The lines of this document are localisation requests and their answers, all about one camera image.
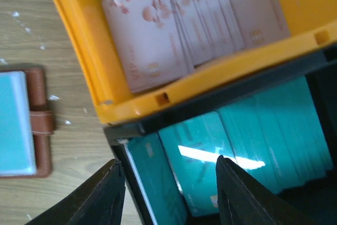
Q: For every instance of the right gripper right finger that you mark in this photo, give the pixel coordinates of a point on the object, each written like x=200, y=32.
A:
x=243, y=200

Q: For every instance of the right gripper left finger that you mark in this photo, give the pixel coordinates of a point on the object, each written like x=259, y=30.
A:
x=99, y=200

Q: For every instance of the teal credit card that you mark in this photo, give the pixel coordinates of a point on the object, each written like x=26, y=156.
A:
x=17, y=145

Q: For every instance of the brown leather card holder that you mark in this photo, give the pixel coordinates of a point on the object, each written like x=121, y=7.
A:
x=41, y=119

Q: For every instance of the card in yellow bin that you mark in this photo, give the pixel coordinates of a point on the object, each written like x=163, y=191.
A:
x=160, y=41

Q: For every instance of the teal item in bin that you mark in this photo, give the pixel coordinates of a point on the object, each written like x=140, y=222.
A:
x=275, y=136

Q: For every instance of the black bin with teal item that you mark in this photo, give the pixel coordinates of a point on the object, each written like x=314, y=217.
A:
x=316, y=200

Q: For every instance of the yellow storage bin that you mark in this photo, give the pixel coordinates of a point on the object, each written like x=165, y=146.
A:
x=312, y=26

